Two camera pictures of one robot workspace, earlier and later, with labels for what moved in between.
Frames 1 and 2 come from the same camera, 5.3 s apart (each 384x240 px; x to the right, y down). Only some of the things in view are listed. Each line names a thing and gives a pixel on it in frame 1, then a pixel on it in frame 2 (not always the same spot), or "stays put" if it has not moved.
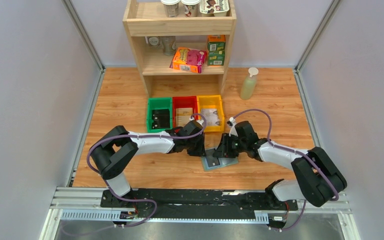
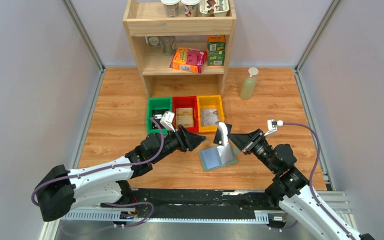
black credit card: x=211 y=160 -> x=223 y=130
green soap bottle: x=249 y=82 stays put
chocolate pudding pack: x=213 y=8 stays put
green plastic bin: x=158 y=103 stays put
